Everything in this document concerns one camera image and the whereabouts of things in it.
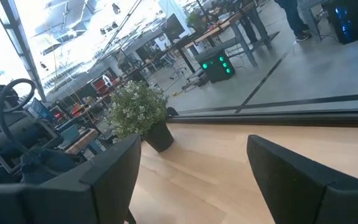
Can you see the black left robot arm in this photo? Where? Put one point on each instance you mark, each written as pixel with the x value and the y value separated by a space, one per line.
pixel 20 132

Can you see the green potted plant black pot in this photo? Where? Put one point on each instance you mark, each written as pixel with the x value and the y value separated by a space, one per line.
pixel 137 109

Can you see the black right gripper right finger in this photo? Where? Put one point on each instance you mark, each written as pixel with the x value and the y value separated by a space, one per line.
pixel 306 199

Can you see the person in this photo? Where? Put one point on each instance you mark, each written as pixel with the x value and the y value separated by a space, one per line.
pixel 294 15

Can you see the wooden workbench grey legs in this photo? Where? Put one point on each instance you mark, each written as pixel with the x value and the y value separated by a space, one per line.
pixel 216 31

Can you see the green background plant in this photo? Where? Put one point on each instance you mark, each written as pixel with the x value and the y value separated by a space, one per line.
pixel 195 20

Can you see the red shelf unit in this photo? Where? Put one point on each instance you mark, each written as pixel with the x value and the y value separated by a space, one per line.
pixel 102 84

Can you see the black background monitor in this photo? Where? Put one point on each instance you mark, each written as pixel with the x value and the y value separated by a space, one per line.
pixel 173 26

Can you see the black computer tower blue light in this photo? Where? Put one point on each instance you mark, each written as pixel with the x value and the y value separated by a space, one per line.
pixel 353 18

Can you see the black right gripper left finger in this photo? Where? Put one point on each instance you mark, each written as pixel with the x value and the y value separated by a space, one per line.
pixel 73 202

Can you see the dark window pillar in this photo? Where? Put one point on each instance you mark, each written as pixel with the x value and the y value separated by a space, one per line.
pixel 20 46

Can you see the black computer tower green lights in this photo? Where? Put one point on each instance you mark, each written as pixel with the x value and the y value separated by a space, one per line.
pixel 216 67

